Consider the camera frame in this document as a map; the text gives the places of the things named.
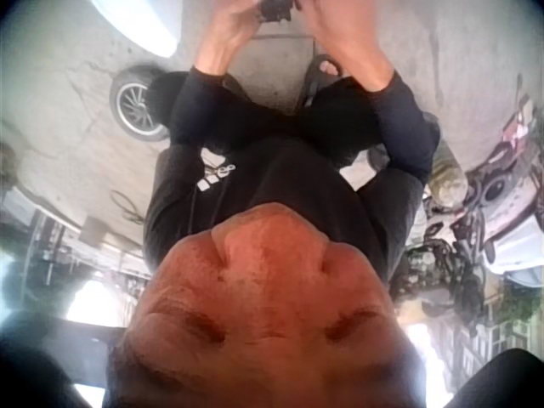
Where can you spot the person's left hand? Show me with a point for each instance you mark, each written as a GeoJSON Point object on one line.
{"type": "Point", "coordinates": [231, 30]}

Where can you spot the person's right hand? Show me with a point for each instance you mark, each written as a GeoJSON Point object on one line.
{"type": "Point", "coordinates": [340, 38]}

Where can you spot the scooter wheel with silver rim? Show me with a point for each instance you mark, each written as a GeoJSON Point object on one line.
{"type": "Point", "coordinates": [135, 106]}

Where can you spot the metal rack with parts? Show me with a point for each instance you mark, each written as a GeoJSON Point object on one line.
{"type": "Point", "coordinates": [51, 251]}

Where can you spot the white scooter body panel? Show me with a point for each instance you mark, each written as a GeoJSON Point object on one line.
{"type": "Point", "coordinates": [140, 23]}

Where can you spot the small black machine part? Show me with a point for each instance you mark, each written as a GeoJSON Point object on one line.
{"type": "Point", "coordinates": [278, 9]}

